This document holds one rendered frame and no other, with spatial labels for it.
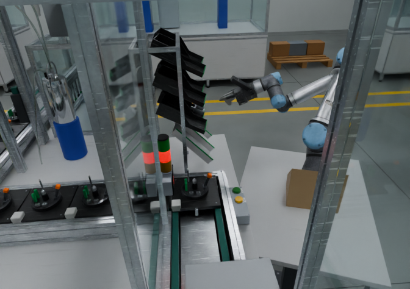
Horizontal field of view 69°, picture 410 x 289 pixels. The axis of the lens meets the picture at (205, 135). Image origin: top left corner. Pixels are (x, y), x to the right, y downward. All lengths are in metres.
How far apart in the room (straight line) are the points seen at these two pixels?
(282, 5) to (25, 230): 9.47
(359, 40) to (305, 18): 10.12
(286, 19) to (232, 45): 5.17
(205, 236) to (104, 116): 1.04
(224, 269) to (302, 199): 1.44
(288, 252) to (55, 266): 1.03
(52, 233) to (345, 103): 1.43
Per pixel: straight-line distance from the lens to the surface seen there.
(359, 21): 0.41
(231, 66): 5.41
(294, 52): 7.10
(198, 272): 0.22
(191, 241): 1.41
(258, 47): 5.41
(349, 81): 0.42
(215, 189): 1.57
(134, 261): 0.67
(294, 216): 1.64
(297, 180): 1.56
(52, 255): 1.61
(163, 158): 1.18
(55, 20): 2.41
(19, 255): 1.68
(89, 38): 0.43
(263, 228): 1.55
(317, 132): 1.49
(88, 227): 1.55
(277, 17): 10.22
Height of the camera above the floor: 1.99
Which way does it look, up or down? 30 degrees down
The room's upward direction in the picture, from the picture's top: 2 degrees counter-clockwise
